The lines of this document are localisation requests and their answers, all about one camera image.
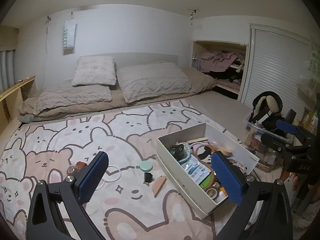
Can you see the wall hanging sweet pouch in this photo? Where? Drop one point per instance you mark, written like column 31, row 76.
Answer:
column 69, row 34

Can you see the cartoon bear bedsheet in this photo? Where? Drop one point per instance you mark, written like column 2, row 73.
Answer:
column 111, row 146

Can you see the black small box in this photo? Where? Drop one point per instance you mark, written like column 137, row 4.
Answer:
column 148, row 177

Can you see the brown folded blanket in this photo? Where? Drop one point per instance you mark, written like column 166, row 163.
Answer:
column 200, row 83

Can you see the left flat beige pillow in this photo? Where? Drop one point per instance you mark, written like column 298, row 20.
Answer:
column 66, row 95

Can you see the semicircular wooden piece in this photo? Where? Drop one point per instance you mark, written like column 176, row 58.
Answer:
column 158, row 184

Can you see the clear plastic storage bin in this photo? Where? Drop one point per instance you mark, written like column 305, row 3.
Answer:
column 269, row 159

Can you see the grey curtain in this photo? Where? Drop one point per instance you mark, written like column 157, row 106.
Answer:
column 7, row 79

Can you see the small square beige pillow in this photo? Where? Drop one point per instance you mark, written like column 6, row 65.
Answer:
column 95, row 70

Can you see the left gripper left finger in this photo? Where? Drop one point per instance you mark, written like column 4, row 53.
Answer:
column 89, row 177

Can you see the tape roll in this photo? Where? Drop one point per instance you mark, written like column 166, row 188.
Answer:
column 213, row 193

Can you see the rounded wooden block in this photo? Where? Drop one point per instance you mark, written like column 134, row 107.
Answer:
column 79, row 165

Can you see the white louvered door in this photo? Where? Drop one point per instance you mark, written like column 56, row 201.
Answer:
column 276, row 59

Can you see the wooden side shelf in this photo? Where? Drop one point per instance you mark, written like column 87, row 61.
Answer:
column 11, row 99

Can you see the pink clothes pile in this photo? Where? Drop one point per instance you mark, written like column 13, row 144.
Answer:
column 216, row 61

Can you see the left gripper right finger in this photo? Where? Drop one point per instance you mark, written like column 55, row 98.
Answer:
column 230, row 177

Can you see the right large beige pillow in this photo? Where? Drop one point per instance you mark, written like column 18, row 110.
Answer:
column 152, row 80

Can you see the mint green round lid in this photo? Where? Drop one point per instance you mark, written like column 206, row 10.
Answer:
column 145, row 166

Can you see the wall closet niche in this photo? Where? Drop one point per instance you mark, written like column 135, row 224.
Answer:
column 231, row 82

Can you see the white shoe box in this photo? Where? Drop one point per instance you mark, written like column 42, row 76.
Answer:
column 185, row 157

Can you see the blue white packet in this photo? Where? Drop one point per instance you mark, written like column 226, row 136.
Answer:
column 196, row 170

